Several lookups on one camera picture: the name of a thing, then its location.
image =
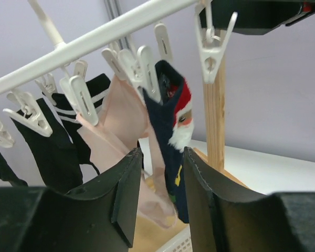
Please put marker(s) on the wooden drying rack stand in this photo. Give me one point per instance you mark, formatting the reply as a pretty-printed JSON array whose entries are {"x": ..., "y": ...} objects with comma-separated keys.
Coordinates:
[{"x": 211, "y": 49}]

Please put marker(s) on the aluminium corner frame profile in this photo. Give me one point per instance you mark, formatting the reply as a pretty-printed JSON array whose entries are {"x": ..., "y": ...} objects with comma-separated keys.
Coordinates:
[{"x": 114, "y": 11}]

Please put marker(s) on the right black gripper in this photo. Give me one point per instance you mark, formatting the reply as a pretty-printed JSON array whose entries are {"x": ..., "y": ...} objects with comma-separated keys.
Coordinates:
[{"x": 259, "y": 17}]

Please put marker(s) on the navy santa sock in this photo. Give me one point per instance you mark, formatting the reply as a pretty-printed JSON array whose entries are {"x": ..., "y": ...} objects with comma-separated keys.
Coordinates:
[{"x": 173, "y": 125}]

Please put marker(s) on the white plastic clip hanger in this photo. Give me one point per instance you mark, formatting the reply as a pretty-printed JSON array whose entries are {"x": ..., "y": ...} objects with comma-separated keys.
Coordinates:
[{"x": 22, "y": 40}]

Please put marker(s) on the black sock on hanger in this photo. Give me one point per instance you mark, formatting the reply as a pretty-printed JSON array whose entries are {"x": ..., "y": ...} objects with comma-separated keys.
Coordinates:
[{"x": 56, "y": 156}]

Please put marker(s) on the white plastic basket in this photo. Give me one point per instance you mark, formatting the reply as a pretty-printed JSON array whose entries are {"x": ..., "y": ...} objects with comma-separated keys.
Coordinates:
[{"x": 179, "y": 243}]

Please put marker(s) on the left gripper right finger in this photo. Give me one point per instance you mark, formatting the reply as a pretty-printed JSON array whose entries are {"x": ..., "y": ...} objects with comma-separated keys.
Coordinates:
[{"x": 225, "y": 216}]

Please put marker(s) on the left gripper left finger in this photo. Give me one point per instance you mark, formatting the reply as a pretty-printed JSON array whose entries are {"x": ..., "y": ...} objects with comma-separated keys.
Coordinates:
[{"x": 99, "y": 215}]

